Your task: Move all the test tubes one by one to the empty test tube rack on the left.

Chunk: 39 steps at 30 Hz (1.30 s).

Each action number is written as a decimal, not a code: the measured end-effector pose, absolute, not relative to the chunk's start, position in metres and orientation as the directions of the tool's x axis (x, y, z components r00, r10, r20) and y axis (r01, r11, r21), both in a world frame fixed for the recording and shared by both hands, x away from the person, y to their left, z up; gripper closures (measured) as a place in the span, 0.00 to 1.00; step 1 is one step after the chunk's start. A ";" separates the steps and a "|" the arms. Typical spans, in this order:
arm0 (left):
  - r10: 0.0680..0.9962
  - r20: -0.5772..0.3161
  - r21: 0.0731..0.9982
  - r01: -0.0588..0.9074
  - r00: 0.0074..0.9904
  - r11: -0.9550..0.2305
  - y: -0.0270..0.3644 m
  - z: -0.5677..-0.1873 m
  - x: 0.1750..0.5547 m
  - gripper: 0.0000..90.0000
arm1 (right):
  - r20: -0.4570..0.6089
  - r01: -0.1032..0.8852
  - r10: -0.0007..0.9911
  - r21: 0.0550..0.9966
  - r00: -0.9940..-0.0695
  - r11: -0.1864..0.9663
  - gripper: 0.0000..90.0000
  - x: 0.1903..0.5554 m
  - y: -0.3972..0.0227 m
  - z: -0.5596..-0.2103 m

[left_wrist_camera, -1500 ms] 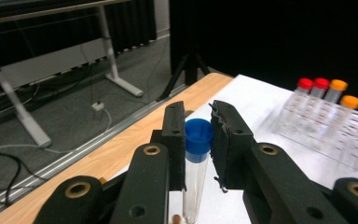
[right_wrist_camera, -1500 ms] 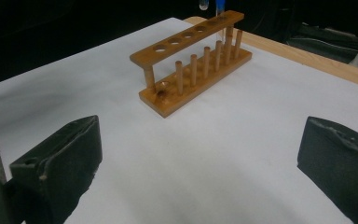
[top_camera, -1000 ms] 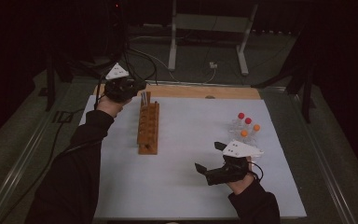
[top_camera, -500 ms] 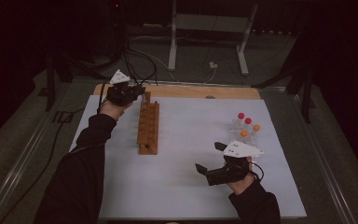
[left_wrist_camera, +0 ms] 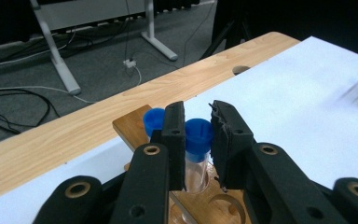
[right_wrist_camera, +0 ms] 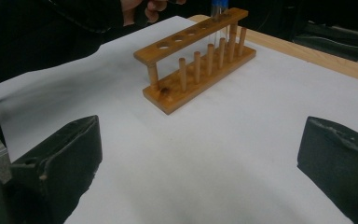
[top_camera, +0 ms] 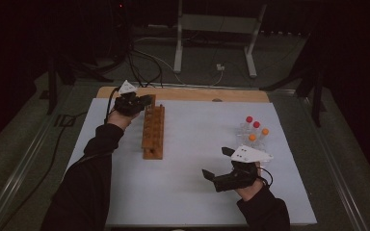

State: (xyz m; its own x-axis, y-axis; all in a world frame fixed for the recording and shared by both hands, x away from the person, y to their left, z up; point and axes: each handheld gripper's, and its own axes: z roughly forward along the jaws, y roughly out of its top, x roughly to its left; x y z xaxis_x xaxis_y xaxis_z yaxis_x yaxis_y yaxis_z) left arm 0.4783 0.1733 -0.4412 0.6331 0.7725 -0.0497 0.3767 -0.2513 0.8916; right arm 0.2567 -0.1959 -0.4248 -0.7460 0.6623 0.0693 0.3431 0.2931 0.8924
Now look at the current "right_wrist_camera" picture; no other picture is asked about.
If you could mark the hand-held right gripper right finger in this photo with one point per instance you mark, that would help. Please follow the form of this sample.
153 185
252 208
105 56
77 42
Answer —
341 161

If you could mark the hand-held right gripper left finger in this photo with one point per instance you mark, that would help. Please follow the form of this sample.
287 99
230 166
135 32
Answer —
62 161

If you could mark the wooden test tube rack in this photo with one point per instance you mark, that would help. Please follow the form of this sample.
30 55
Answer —
174 93

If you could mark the white table mat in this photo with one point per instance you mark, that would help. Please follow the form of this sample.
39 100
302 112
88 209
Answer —
230 140

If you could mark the blue capped test tube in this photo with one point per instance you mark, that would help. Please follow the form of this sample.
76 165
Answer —
226 3
216 4

